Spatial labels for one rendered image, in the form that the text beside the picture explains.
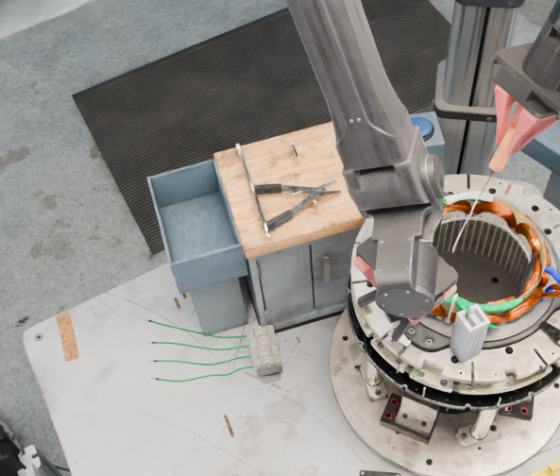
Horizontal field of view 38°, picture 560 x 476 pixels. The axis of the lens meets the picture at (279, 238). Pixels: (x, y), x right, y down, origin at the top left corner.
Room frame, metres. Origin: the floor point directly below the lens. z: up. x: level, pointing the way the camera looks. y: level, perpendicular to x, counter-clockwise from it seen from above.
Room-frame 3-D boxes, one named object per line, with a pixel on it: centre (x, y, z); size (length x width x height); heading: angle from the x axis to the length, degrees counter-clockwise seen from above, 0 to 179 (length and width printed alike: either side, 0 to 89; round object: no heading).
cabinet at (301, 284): (0.74, -0.03, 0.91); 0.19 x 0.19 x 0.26; 10
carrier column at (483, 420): (0.41, -0.27, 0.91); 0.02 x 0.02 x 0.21
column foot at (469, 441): (0.41, -0.27, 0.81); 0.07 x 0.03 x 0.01; 98
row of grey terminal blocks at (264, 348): (0.60, 0.05, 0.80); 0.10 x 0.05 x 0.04; 5
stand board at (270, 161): (0.74, -0.03, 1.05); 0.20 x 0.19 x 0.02; 100
